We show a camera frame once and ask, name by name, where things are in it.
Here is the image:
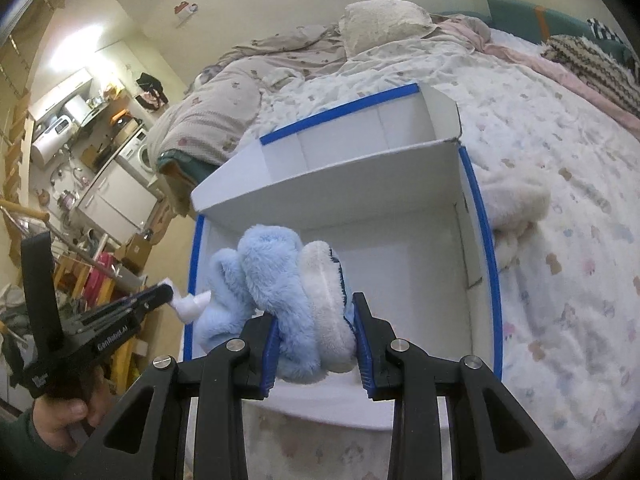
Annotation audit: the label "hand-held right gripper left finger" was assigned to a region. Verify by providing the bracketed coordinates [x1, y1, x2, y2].
[65, 316, 279, 480]

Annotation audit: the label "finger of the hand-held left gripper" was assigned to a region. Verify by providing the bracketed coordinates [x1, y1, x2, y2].
[125, 285, 174, 322]

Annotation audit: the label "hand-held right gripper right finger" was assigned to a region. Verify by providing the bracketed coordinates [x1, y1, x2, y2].
[352, 292, 576, 480]

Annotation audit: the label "pale blue fluffy slipper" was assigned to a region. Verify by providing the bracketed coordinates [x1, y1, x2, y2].
[192, 247, 251, 356]

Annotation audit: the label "light blue fluffy slipper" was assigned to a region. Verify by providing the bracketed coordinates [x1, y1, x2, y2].
[237, 225, 358, 383]

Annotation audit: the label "blue and white cardboard box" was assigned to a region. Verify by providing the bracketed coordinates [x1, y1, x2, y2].
[182, 82, 502, 433]

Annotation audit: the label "person's left forearm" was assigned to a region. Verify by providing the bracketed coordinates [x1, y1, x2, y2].
[0, 405, 96, 480]

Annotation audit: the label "person's left hand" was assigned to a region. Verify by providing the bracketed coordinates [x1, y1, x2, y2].
[31, 366, 118, 455]

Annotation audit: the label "red pink cloth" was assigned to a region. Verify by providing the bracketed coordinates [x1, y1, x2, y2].
[85, 252, 118, 301]

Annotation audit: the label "white kitchen cabinet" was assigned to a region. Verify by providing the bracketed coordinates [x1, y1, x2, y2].
[75, 160, 161, 241]

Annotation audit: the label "teal bed end panel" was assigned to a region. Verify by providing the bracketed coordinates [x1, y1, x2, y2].
[156, 152, 213, 186]

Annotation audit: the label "white washing machine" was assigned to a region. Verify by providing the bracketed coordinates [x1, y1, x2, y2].
[120, 130, 153, 186]

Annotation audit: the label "white water heater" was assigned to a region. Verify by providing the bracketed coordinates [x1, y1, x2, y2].
[31, 115, 78, 166]

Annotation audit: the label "range hood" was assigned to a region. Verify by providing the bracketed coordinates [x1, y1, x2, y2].
[62, 95, 91, 126]

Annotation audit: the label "grey patterned quilt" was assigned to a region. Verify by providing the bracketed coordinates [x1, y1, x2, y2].
[149, 24, 351, 167]

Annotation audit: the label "hanging dark clothes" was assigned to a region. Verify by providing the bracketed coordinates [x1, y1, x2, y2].
[136, 72, 168, 108]

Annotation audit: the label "cream fluffy cloth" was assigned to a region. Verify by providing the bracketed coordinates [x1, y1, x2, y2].
[482, 165, 551, 271]

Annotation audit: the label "white upper cabinet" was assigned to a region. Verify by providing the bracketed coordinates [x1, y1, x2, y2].
[27, 67, 96, 121]

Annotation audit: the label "cream lace pillow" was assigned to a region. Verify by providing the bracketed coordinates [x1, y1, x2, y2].
[339, 1, 433, 57]

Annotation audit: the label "pink blanket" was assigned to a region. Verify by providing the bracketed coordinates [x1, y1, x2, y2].
[430, 12, 640, 133]

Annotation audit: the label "teal headboard cushion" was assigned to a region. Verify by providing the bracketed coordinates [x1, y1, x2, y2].
[486, 0, 640, 68]

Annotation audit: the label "striped knitted blanket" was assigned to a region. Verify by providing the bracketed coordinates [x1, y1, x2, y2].
[540, 34, 640, 116]

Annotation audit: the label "black white striped cloth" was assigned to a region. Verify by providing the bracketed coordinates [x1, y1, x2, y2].
[586, 17, 626, 43]

